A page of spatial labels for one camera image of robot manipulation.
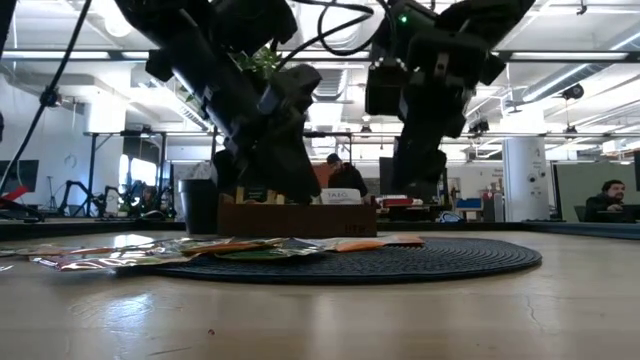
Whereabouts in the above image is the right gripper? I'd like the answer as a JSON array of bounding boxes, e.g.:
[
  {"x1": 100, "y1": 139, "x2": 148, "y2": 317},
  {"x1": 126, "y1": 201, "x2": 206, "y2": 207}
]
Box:
[{"x1": 392, "y1": 29, "x2": 506, "y2": 194}]

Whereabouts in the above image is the black background table frame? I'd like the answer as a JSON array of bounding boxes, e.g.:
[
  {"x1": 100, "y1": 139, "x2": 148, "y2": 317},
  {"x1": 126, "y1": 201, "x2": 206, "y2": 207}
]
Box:
[{"x1": 85, "y1": 129, "x2": 169, "y2": 217}]

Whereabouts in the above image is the grey partition wall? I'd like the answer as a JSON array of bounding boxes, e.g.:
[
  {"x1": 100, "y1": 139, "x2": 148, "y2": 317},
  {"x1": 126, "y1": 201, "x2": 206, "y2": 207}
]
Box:
[{"x1": 552, "y1": 160, "x2": 640, "y2": 224}]

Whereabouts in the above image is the red and black tool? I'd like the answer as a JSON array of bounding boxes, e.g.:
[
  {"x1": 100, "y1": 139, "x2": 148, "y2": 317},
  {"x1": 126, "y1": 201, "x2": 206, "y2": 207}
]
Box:
[{"x1": 0, "y1": 183, "x2": 49, "y2": 224}]

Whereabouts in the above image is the brown wooden tea organizer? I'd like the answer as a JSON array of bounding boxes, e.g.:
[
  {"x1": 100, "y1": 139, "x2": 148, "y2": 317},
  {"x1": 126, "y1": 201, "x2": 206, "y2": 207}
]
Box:
[{"x1": 217, "y1": 187, "x2": 379, "y2": 239}]

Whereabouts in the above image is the black monitor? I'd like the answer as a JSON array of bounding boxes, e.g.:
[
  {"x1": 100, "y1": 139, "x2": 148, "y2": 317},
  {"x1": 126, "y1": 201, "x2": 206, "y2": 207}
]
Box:
[{"x1": 0, "y1": 159, "x2": 40, "y2": 194}]

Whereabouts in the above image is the person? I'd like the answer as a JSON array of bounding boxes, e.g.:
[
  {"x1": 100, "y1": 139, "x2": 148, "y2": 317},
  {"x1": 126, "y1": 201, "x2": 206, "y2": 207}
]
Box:
[
  {"x1": 324, "y1": 152, "x2": 372, "y2": 205},
  {"x1": 583, "y1": 178, "x2": 629, "y2": 224}
]

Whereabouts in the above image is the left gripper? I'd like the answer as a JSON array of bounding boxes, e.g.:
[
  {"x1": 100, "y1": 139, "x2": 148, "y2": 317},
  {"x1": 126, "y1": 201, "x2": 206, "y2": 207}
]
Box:
[{"x1": 164, "y1": 19, "x2": 324, "y2": 204}]

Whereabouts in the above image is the round dark woven placemat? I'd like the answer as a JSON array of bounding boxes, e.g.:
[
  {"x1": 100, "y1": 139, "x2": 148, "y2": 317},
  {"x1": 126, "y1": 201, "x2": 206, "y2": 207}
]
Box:
[{"x1": 114, "y1": 237, "x2": 544, "y2": 286}]

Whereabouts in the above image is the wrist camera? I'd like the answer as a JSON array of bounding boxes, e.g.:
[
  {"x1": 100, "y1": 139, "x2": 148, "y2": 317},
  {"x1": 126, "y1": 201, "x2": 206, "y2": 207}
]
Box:
[
  {"x1": 144, "y1": 48, "x2": 174, "y2": 84},
  {"x1": 364, "y1": 59, "x2": 407, "y2": 117}
]

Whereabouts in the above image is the green potted plant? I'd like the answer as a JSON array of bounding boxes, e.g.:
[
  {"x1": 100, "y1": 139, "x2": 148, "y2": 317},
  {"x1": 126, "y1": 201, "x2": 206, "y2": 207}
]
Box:
[{"x1": 177, "y1": 47, "x2": 284, "y2": 236}]

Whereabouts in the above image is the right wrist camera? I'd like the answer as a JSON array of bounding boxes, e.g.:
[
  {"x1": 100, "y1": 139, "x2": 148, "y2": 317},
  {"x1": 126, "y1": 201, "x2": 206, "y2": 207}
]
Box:
[{"x1": 364, "y1": 59, "x2": 407, "y2": 117}]

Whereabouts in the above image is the white round pillar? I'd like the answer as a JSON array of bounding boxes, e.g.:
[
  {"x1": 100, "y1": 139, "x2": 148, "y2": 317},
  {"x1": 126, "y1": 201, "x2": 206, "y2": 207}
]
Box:
[{"x1": 502, "y1": 137, "x2": 549, "y2": 222}]

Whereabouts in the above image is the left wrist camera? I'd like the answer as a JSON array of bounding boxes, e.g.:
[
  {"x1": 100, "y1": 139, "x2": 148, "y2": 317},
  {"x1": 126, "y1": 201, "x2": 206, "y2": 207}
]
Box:
[{"x1": 144, "y1": 48, "x2": 174, "y2": 84}]

